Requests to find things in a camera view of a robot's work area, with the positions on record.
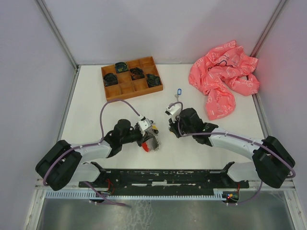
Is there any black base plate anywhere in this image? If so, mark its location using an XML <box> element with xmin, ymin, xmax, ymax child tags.
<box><xmin>91</xmin><ymin>169</ymin><xmax>249</xmax><ymax>189</ymax></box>

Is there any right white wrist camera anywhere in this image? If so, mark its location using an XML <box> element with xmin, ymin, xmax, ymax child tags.
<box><xmin>165</xmin><ymin>104</ymin><xmax>181</xmax><ymax>119</ymax></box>

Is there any red carabiner keyring with keys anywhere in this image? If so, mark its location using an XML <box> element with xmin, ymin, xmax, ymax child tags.
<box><xmin>142</xmin><ymin>120</ymin><xmax>160</xmax><ymax>152</ymax></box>

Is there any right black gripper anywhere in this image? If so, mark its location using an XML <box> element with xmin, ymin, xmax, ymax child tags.
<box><xmin>168</xmin><ymin>114</ymin><xmax>194</xmax><ymax>138</ymax></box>

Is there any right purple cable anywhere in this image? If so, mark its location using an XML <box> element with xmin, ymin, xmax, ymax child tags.
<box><xmin>167</xmin><ymin>101</ymin><xmax>296</xmax><ymax>206</ymax></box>

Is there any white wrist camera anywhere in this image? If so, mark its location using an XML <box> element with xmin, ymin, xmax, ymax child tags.
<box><xmin>165</xmin><ymin>104</ymin><xmax>181</xmax><ymax>119</ymax></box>
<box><xmin>137</xmin><ymin>117</ymin><xmax>152</xmax><ymax>135</ymax></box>

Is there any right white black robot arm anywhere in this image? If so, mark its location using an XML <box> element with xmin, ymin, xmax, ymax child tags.
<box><xmin>166</xmin><ymin>104</ymin><xmax>295</xmax><ymax>188</ymax></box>

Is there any aluminium frame post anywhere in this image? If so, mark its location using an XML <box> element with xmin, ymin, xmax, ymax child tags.
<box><xmin>35</xmin><ymin>0</ymin><xmax>78</xmax><ymax>69</ymax></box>
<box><xmin>250</xmin><ymin>0</ymin><xmax>289</xmax><ymax>58</ymax></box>

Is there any right aluminium frame post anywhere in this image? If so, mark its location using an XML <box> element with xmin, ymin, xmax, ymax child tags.
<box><xmin>250</xmin><ymin>0</ymin><xmax>289</xmax><ymax>58</ymax></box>

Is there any pink patterned cloth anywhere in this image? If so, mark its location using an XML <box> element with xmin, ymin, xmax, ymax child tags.
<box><xmin>188</xmin><ymin>40</ymin><xmax>260</xmax><ymax>120</ymax></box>

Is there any key with blue tag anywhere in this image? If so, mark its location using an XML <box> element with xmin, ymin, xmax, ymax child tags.
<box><xmin>175</xmin><ymin>88</ymin><xmax>182</xmax><ymax>102</ymax></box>

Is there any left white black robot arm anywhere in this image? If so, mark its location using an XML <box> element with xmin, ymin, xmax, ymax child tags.
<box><xmin>35</xmin><ymin>118</ymin><xmax>159</xmax><ymax>191</ymax></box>

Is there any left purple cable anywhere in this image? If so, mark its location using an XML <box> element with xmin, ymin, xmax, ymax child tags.
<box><xmin>42</xmin><ymin>99</ymin><xmax>144</xmax><ymax>207</ymax></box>

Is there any dark rolled item top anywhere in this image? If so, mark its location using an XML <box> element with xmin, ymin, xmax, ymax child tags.
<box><xmin>115</xmin><ymin>62</ymin><xmax>129</xmax><ymax>73</ymax></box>

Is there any white slotted cable duct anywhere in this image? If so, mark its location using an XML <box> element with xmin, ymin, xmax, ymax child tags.
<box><xmin>45</xmin><ymin>189</ymin><xmax>228</xmax><ymax>199</ymax></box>

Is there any dark rolled item right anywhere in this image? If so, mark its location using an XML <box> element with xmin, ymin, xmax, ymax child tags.
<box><xmin>146</xmin><ymin>74</ymin><xmax>161</xmax><ymax>88</ymax></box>

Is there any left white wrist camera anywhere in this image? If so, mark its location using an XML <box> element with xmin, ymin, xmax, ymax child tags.
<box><xmin>137</xmin><ymin>117</ymin><xmax>152</xmax><ymax>135</ymax></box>

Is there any dark rolled item left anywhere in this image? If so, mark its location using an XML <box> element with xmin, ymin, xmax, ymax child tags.
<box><xmin>103</xmin><ymin>73</ymin><xmax>118</xmax><ymax>87</ymax></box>

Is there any dark rolled item middle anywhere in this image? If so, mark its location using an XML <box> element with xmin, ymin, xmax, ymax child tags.
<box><xmin>130</xmin><ymin>67</ymin><xmax>145</xmax><ymax>81</ymax></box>

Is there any left aluminium frame post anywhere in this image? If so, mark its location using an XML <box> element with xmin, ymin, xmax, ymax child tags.
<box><xmin>35</xmin><ymin>0</ymin><xmax>78</xmax><ymax>69</ymax></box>

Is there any purple cable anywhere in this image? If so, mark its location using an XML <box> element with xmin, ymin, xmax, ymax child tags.
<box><xmin>167</xmin><ymin>101</ymin><xmax>296</xmax><ymax>206</ymax></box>
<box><xmin>42</xmin><ymin>99</ymin><xmax>144</xmax><ymax>207</ymax></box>

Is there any dark rolled item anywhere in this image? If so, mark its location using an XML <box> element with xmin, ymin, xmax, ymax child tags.
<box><xmin>130</xmin><ymin>67</ymin><xmax>145</xmax><ymax>81</ymax></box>
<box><xmin>115</xmin><ymin>62</ymin><xmax>129</xmax><ymax>73</ymax></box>
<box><xmin>103</xmin><ymin>73</ymin><xmax>118</xmax><ymax>87</ymax></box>
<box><xmin>146</xmin><ymin>74</ymin><xmax>161</xmax><ymax>88</ymax></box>

